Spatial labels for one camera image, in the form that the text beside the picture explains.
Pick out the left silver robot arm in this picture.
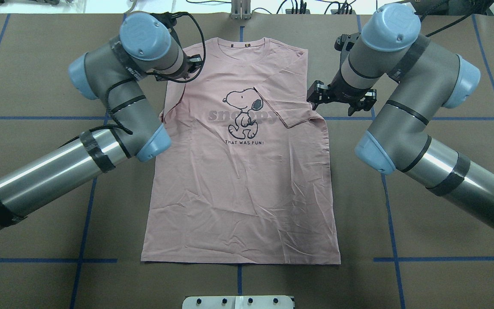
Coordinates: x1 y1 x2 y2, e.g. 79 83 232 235
0 12 205 231

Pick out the pink Snoopy t-shirt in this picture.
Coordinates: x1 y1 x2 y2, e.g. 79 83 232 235
141 38 341 265

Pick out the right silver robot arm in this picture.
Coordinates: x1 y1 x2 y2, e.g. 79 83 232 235
307 3 494 229

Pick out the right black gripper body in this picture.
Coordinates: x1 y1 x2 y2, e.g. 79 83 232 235
306 80 377 111

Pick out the white camera mast base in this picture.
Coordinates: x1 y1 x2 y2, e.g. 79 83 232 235
182 295 296 309

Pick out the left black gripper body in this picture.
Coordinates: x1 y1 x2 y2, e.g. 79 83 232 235
181 54 202 78

